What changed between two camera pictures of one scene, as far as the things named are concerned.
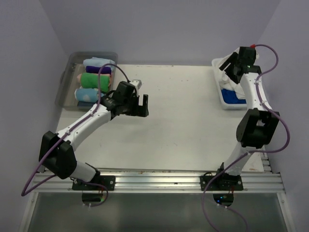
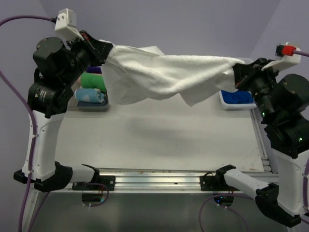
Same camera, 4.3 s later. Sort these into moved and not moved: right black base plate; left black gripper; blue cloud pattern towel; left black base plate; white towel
Moved: white towel; left black gripper
Not moved: blue cloud pattern towel; right black base plate; left black base plate
